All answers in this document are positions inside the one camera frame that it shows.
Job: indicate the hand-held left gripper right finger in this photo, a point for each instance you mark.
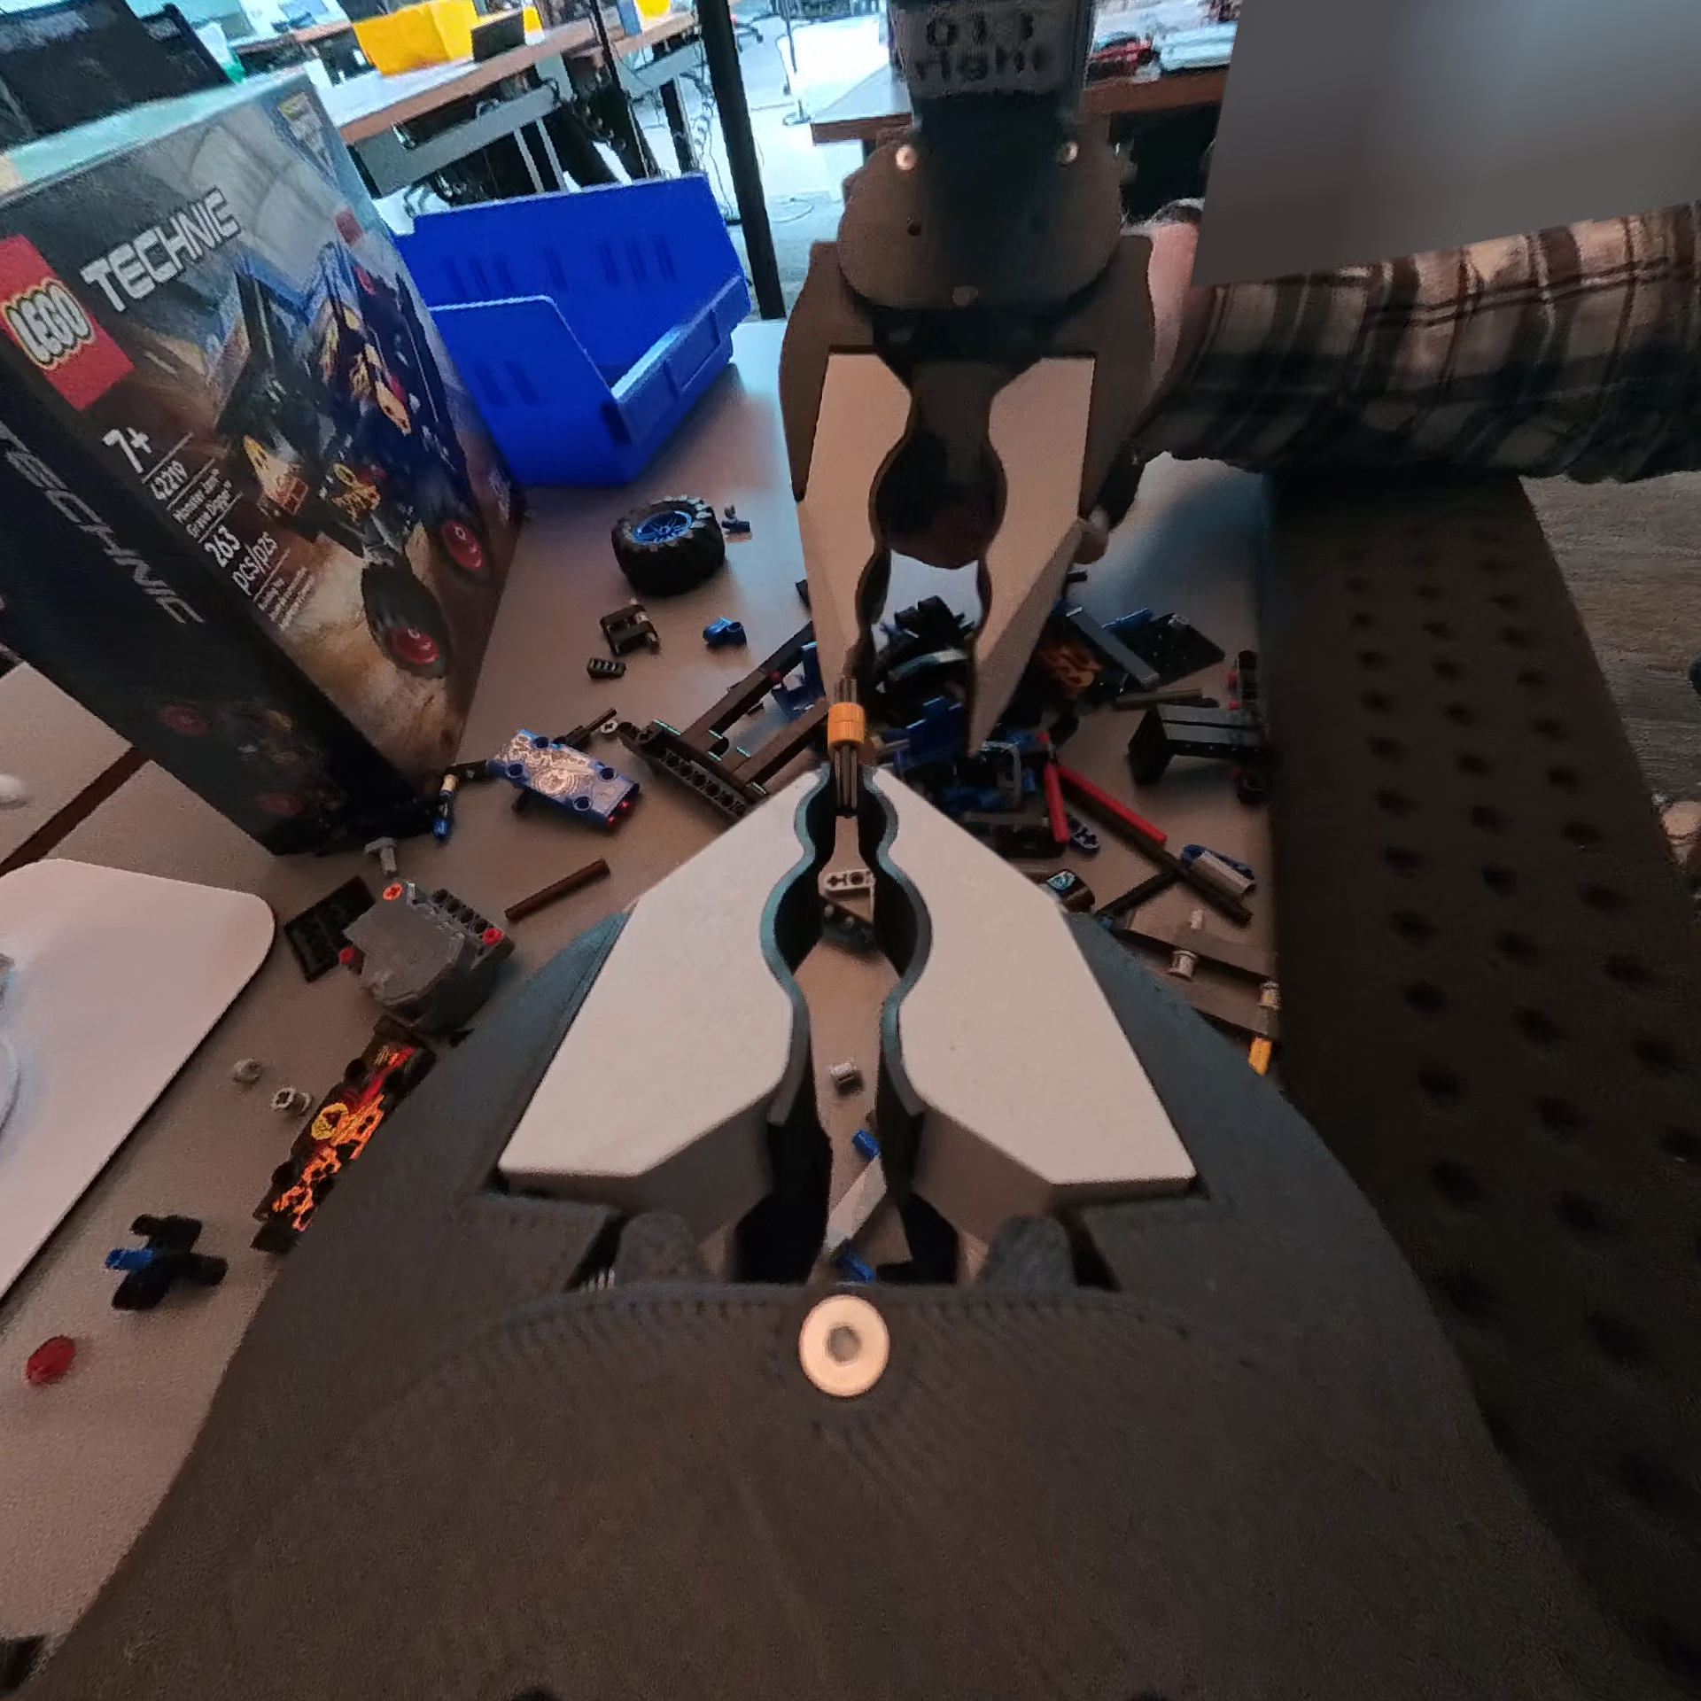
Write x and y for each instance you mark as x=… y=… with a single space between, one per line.
x=1051 y=1064

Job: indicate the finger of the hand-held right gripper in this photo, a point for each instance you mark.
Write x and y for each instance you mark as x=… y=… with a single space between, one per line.
x=1042 y=479
x=845 y=479

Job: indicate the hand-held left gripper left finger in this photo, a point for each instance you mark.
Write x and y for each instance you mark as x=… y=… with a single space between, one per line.
x=652 y=1064

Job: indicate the black toy shaft orange collar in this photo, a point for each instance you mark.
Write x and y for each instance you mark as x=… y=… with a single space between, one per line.
x=843 y=727

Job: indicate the grey toy pull-back motor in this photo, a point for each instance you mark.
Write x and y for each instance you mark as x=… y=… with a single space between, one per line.
x=425 y=952

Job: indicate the small grey angled beam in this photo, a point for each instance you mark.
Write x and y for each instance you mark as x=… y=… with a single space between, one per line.
x=845 y=892

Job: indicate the blue flame sticker panel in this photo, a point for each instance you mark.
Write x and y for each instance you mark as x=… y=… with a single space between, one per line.
x=567 y=781

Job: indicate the person's right forearm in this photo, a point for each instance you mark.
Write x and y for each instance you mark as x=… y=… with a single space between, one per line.
x=1435 y=346

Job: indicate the grey desk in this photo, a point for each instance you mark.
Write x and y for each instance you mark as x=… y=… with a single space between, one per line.
x=531 y=692

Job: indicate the white desk stand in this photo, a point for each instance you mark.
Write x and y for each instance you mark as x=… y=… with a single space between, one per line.
x=133 y=1011

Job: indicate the person's right hand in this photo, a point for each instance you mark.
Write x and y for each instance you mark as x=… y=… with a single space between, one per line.
x=1173 y=293

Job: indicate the brown background table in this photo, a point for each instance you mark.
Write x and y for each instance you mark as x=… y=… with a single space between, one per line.
x=850 y=107

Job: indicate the black panel flame sticker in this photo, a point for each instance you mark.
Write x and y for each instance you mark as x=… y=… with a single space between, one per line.
x=1077 y=660
x=345 y=1158

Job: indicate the black wheel blue rim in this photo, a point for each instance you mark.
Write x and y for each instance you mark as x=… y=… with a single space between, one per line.
x=664 y=547

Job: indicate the small blue toy pin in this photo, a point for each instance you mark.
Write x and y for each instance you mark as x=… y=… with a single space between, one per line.
x=723 y=632

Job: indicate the brown toy axle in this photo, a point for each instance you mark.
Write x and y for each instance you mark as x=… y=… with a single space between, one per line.
x=553 y=892

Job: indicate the black grille toy panel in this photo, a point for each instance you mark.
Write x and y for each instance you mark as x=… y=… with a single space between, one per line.
x=324 y=926
x=1169 y=648

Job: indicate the long black toy axle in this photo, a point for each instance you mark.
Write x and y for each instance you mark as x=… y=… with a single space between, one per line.
x=1184 y=878

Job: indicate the pile of loose toy parts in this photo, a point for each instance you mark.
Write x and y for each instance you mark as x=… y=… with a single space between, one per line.
x=930 y=719

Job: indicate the black metal pole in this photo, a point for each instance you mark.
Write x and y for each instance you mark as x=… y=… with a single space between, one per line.
x=732 y=160

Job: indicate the blue toy beam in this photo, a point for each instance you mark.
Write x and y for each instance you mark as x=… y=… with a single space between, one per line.
x=1217 y=867

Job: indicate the black white toy pin cluster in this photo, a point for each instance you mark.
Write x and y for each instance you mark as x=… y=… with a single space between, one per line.
x=631 y=628

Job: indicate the red toy axle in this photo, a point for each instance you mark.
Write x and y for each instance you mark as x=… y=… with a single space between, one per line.
x=1104 y=804

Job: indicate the black toy chassis assembly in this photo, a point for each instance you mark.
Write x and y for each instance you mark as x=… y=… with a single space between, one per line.
x=705 y=772

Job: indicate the blue plastic bin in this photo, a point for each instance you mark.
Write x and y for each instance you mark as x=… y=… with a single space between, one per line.
x=558 y=267

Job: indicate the black perforated board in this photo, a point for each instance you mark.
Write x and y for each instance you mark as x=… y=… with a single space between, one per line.
x=1488 y=931

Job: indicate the small black toy connector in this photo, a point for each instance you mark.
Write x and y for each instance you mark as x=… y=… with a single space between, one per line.
x=165 y=1259

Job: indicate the long background workbench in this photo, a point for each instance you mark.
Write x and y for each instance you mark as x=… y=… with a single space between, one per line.
x=452 y=95

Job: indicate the yellow bin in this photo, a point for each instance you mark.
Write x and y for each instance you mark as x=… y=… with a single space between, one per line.
x=413 y=33

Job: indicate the small red toy disc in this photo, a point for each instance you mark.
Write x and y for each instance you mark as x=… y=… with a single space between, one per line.
x=48 y=1360

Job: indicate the monster truck toy set box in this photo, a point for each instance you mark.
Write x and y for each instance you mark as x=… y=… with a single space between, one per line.
x=159 y=533

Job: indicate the black toy frame block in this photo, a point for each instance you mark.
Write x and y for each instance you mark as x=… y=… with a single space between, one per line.
x=1196 y=745

